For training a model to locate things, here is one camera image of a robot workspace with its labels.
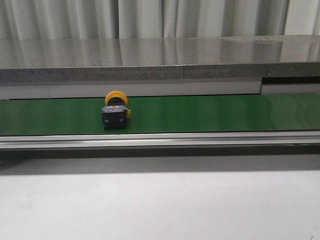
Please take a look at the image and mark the white pleated curtain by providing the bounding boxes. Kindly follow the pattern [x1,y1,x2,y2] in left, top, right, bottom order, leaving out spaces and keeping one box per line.
[0,0,320,40]

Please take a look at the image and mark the aluminium conveyor frame rail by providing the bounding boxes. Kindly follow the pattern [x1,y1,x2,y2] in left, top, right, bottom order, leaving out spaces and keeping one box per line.
[0,130,320,150]

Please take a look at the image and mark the yellow mushroom push button switch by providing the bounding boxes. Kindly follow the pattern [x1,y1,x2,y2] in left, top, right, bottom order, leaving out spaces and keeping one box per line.
[101,91,131,130]

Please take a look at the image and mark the grey stone counter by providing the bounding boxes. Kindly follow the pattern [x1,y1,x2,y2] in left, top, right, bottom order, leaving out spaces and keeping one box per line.
[0,35,320,100]

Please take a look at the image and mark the green conveyor belt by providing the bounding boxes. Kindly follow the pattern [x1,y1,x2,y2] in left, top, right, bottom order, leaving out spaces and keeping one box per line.
[0,93,320,136]

